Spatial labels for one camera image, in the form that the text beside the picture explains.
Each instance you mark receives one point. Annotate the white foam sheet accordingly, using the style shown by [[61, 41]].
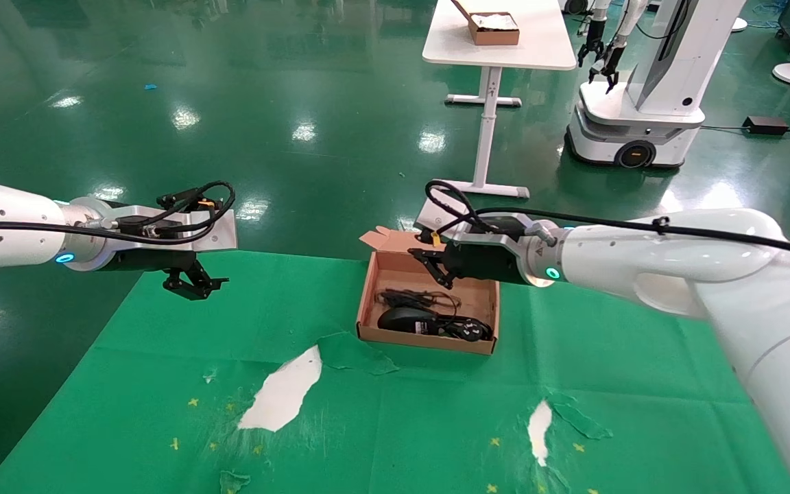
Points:
[[494, 22]]

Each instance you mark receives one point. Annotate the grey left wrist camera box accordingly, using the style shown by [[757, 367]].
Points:
[[220, 233]]

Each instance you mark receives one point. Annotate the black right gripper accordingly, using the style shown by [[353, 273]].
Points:
[[484, 263]]

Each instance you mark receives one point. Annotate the large open cardboard box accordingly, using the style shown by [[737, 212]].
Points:
[[481, 302]]

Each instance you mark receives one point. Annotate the white distant robot arm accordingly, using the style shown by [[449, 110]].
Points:
[[631, 17], [602, 8]]

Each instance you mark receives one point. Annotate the black computer mouse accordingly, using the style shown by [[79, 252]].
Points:
[[402, 319]]

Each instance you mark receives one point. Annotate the small white round stand base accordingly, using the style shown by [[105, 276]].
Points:
[[739, 25]]

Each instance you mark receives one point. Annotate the black power adapter brick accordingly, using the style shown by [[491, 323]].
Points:
[[765, 125]]

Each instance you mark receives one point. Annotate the white wheeled robot body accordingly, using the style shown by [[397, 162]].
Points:
[[662, 89]]

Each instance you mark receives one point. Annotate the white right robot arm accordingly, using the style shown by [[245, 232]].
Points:
[[676, 261]]

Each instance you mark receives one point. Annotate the small black distant gripper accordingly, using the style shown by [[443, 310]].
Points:
[[592, 44], [609, 65]]

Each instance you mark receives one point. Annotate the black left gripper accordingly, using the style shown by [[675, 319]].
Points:
[[155, 261]]

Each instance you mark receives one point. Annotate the small brown cardboard box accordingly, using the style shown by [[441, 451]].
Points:
[[494, 38]]

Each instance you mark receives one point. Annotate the white standing table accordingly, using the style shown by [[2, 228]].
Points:
[[546, 48]]

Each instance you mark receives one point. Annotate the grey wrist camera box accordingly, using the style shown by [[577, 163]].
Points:
[[220, 233], [428, 218]]

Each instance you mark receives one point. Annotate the black wheel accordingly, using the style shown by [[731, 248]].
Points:
[[577, 5]]

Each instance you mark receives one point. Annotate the torn green table cloth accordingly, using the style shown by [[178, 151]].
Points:
[[402, 425]]

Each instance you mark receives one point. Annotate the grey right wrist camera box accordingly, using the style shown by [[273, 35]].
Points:
[[428, 218]]

